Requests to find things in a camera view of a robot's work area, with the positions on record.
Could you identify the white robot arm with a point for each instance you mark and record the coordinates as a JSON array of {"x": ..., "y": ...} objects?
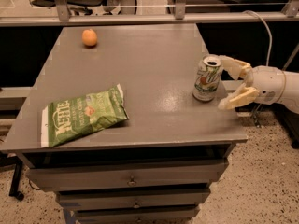
[{"x": 290, "y": 96}]

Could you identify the black caster leg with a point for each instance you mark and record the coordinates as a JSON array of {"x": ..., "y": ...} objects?
[{"x": 6, "y": 161}]

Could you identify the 7up soda can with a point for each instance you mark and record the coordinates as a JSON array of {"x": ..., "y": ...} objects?
[{"x": 208, "y": 77}]

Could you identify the grey metal railing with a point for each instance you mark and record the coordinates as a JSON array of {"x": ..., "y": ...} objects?
[{"x": 23, "y": 13}]

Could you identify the green Kettle chips bag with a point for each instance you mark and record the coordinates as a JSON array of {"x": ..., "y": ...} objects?
[{"x": 71, "y": 119}]

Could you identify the orange fruit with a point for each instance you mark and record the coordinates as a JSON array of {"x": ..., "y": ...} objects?
[{"x": 89, "y": 37}]

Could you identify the grey drawer cabinet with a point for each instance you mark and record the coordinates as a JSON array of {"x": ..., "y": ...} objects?
[{"x": 158, "y": 164}]

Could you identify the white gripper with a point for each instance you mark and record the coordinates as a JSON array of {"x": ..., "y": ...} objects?
[{"x": 268, "y": 84}]

